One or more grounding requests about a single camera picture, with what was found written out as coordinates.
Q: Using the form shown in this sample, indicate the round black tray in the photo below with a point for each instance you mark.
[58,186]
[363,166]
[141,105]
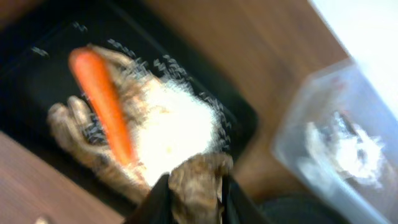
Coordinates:
[300,209]

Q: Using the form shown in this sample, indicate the rice and peanut shells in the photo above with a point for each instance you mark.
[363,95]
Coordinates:
[167,123]

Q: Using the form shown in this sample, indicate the clear plastic bin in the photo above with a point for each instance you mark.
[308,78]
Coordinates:
[341,87]

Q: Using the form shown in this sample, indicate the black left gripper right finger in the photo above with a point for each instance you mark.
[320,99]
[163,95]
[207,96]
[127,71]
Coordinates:
[238,208]

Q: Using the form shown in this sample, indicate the black rectangular tray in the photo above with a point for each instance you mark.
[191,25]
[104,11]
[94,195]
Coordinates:
[35,75]

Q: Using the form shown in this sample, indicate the white tissue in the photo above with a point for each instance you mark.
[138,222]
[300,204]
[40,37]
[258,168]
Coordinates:
[345,147]

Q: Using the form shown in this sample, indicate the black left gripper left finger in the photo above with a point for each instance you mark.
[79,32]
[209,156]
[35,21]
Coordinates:
[156,207]

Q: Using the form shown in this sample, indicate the orange carrot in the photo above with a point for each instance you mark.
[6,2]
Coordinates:
[92,75]

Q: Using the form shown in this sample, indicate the brown walnut shell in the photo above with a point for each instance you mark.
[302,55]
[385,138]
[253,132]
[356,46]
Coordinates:
[196,187]

